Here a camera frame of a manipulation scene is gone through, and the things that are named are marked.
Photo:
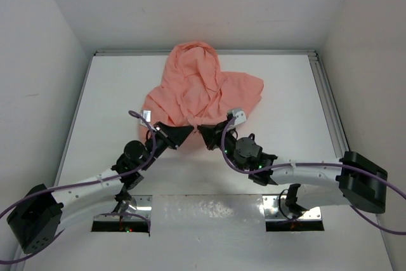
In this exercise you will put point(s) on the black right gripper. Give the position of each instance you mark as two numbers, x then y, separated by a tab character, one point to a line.
212	134

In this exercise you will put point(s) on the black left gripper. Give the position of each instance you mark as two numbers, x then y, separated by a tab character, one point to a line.
172	136

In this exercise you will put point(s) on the pink hooded zip jacket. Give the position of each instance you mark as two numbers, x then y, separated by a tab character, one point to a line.
194	90

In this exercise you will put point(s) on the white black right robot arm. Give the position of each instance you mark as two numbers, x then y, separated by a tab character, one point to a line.
352	180

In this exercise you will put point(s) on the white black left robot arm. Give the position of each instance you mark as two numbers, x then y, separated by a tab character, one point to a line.
45	212

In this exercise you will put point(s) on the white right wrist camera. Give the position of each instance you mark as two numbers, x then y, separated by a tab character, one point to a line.
237	115

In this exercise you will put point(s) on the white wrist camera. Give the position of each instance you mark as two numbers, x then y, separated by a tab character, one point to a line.
146	114
237	115

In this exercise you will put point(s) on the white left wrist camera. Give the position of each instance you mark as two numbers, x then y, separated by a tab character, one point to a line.
146	114

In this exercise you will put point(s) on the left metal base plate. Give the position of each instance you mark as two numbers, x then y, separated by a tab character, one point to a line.
136	204

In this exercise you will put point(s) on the metal base plate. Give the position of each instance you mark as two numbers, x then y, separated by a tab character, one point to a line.
136	204
275	209

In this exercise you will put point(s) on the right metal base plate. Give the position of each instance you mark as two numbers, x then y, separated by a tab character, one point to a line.
275	209

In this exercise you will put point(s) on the aluminium table edge rail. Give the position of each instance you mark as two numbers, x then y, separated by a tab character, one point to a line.
204	215

